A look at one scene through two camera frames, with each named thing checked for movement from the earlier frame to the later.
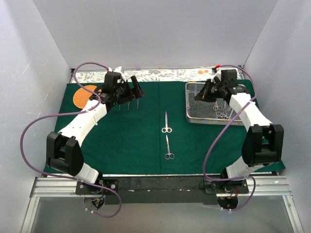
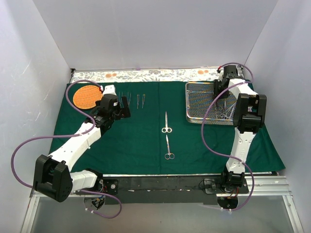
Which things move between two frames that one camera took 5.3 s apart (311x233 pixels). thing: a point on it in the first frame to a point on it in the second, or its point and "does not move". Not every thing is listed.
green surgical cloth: x=156 y=138 does not move
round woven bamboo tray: x=81 y=96 does not move
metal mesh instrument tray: x=214 y=113 does not move
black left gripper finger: x=138 y=91 to x=125 y=111
